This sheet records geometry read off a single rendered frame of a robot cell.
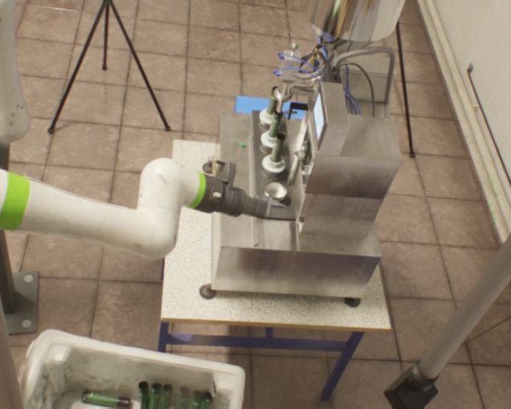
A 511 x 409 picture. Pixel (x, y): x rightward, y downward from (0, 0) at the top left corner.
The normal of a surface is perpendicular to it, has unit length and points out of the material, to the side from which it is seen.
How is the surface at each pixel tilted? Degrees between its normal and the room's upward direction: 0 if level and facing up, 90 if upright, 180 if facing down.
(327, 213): 90
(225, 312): 0
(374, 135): 0
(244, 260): 90
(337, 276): 90
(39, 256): 0
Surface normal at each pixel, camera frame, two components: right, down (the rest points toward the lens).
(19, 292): 0.18, -0.66
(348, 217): 0.05, 0.75
